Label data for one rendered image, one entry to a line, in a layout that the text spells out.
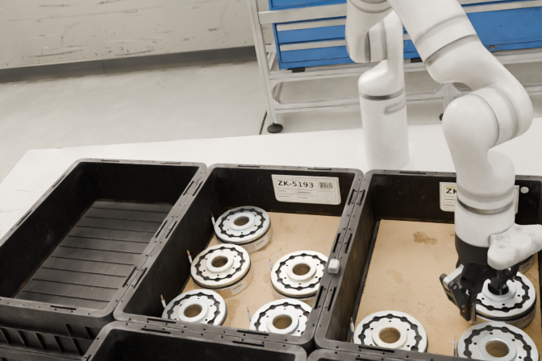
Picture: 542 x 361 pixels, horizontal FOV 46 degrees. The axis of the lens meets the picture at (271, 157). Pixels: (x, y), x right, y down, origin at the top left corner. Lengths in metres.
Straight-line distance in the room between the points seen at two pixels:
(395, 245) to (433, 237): 0.07
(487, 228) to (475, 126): 0.16
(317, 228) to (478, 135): 0.49
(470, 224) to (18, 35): 3.83
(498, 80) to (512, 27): 2.16
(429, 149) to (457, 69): 0.82
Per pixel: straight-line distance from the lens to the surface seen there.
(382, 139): 1.31
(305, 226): 1.18
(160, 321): 0.93
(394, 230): 1.15
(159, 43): 4.06
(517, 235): 0.86
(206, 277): 1.08
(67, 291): 1.21
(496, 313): 0.97
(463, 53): 0.78
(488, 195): 0.82
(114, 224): 1.32
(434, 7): 0.80
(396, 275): 1.07
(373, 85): 1.26
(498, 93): 0.78
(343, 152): 1.61
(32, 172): 1.88
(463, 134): 0.76
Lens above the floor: 1.57
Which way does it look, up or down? 32 degrees down
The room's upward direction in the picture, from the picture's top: 11 degrees counter-clockwise
